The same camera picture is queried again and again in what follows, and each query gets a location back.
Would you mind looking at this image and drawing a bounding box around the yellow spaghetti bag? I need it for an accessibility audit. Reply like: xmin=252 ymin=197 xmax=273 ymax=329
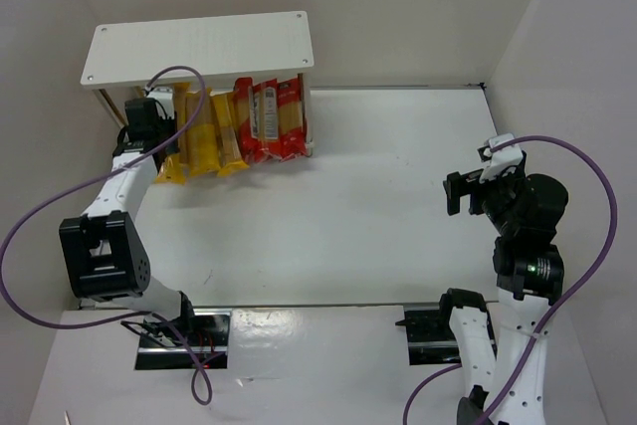
xmin=212 ymin=93 xmax=249 ymax=177
xmin=155 ymin=83 xmax=189 ymax=185
xmin=185 ymin=89 xmax=221 ymax=176

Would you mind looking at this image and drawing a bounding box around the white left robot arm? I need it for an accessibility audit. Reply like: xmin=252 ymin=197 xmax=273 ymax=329
xmin=59 ymin=97 xmax=194 ymax=334

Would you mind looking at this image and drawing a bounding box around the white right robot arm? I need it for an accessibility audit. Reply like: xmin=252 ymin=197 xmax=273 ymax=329
xmin=440 ymin=166 xmax=568 ymax=424

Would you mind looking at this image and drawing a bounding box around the white two-tier shelf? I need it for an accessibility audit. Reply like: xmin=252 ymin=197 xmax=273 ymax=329
xmin=81 ymin=10 xmax=318 ymax=155

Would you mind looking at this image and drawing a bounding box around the red spaghetti bag left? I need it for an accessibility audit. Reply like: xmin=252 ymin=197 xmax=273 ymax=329
xmin=234 ymin=78 xmax=263 ymax=164

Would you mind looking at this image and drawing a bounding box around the red spaghetti bag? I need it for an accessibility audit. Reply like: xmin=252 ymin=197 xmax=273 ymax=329
xmin=234 ymin=78 xmax=263 ymax=164
xmin=277 ymin=77 xmax=307 ymax=161
xmin=254 ymin=79 xmax=283 ymax=163

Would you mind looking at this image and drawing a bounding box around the red spaghetti bag middle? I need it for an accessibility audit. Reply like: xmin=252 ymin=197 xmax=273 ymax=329
xmin=254 ymin=79 xmax=283 ymax=163

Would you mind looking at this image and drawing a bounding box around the red spaghetti bag rightmost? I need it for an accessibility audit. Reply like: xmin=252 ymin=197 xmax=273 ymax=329
xmin=277 ymin=77 xmax=307 ymax=161

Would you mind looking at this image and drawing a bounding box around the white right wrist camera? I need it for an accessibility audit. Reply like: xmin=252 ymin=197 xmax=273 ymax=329
xmin=478 ymin=133 xmax=525 ymax=183

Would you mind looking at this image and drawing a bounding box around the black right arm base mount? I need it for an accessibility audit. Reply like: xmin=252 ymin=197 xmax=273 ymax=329
xmin=395 ymin=304 xmax=460 ymax=366

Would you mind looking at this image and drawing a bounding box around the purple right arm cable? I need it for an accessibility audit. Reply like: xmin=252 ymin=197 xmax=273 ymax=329
xmin=401 ymin=134 xmax=618 ymax=425

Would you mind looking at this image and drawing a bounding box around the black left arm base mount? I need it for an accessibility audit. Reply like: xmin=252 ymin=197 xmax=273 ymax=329
xmin=120 ymin=309 xmax=231 ymax=370

